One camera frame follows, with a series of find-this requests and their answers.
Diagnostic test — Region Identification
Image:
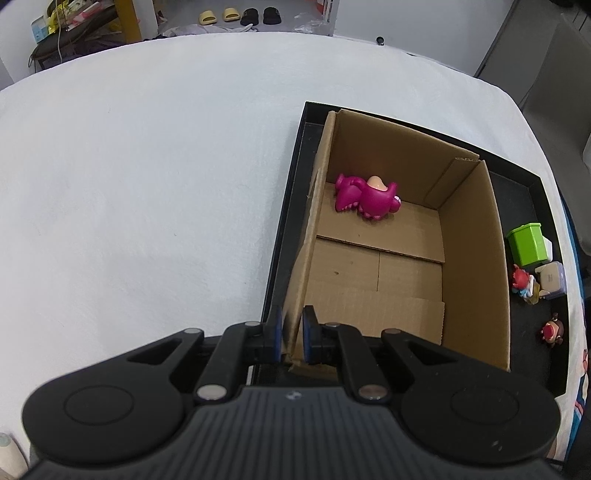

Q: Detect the small lavender box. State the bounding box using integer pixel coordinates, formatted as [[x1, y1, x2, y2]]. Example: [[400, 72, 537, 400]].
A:
[[534, 261, 567, 301]]

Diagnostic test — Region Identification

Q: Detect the green plastic box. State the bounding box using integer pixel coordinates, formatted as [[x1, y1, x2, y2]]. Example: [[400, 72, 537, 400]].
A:
[[506, 223, 544, 267]]

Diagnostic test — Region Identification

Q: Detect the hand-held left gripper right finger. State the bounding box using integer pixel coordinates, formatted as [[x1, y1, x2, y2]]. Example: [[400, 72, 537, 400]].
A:
[[301, 305, 467, 403]]

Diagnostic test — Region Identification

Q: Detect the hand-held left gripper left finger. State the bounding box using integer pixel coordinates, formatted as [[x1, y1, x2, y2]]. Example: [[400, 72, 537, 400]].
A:
[[124, 305, 283, 403]]

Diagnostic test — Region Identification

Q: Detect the small red-capped figurine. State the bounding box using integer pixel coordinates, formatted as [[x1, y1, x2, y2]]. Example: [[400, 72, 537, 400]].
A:
[[540, 313, 566, 344]]

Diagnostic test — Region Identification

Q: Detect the white blanket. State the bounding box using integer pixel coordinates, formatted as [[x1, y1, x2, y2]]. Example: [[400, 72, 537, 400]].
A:
[[0, 31, 586, 467]]

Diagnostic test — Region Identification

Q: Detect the grey chair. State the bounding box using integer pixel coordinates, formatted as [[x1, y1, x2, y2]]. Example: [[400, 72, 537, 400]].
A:
[[521, 14, 591, 167], [473, 0, 561, 93]]

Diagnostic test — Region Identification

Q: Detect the red-haired figurine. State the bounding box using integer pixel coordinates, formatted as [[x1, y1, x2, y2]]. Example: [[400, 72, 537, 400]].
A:
[[511, 264, 551, 306]]

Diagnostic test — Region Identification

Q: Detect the pink toy figure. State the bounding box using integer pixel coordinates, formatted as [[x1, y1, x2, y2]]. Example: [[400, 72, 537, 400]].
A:
[[334, 174, 402, 221]]

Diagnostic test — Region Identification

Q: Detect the yellow shelf rack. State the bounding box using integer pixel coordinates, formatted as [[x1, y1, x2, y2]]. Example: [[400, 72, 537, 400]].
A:
[[115, 0, 143, 43]]

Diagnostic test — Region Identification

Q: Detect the brown cardboard box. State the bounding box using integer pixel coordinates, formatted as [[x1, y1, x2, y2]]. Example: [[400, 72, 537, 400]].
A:
[[280, 109, 512, 372]]

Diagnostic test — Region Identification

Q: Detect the dark cloth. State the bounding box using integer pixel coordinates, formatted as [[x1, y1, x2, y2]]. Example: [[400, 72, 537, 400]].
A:
[[28, 34, 116, 75]]

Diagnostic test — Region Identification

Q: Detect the black tray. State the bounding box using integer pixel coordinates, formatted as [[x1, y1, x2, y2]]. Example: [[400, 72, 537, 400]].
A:
[[260, 102, 570, 398]]

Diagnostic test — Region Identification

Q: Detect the blue printed cloth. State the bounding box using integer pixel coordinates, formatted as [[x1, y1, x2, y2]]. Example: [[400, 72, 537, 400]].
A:
[[556, 342, 591, 462]]

